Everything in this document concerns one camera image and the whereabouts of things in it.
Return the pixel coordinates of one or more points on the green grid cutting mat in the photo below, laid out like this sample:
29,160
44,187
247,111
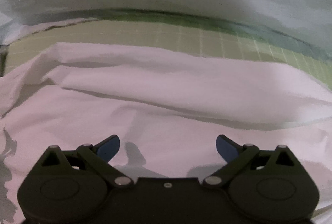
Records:
176,34

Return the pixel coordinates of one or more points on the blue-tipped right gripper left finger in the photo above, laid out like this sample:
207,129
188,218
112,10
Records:
97,157

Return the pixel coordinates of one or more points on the white cloth garment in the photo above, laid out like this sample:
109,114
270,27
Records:
166,107

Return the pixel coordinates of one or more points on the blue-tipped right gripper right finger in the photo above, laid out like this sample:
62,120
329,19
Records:
237,158

